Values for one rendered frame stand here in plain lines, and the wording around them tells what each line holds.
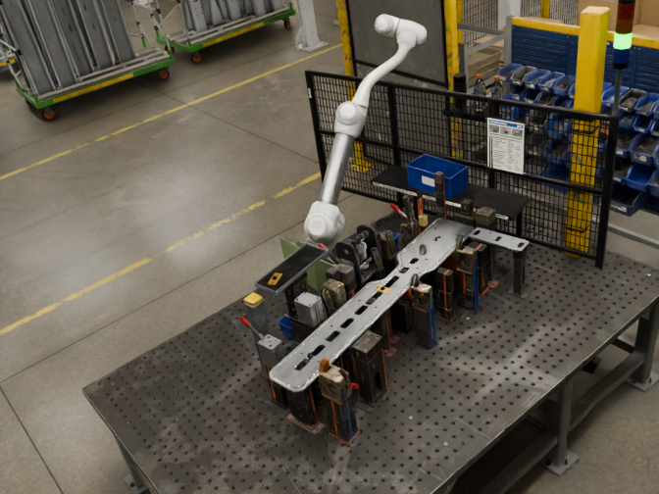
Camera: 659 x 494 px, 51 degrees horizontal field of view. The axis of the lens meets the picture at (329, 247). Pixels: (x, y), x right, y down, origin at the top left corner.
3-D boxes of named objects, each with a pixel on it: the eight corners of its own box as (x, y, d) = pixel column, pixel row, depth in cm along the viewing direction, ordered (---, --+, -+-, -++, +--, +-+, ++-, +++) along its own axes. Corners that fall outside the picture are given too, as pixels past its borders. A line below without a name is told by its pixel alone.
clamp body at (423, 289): (430, 353, 322) (427, 295, 303) (409, 344, 329) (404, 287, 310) (441, 342, 328) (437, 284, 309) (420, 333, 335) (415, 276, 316)
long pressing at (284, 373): (303, 397, 269) (303, 395, 269) (263, 376, 282) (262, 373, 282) (477, 228, 352) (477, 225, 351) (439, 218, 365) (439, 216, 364)
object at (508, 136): (525, 176, 358) (526, 122, 342) (485, 168, 372) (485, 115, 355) (526, 174, 360) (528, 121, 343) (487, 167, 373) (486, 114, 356)
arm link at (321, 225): (333, 247, 371) (327, 246, 349) (305, 239, 373) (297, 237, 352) (370, 110, 370) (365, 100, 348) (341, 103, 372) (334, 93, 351)
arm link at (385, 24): (373, 31, 385) (395, 37, 384) (370, 31, 370) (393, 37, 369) (379, 12, 381) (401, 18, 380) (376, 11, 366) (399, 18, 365)
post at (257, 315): (272, 381, 320) (253, 309, 296) (260, 375, 325) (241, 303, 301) (282, 371, 325) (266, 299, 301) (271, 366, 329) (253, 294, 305)
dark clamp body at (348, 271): (356, 339, 337) (347, 277, 316) (335, 330, 345) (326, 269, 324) (369, 326, 344) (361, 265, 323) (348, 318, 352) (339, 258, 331)
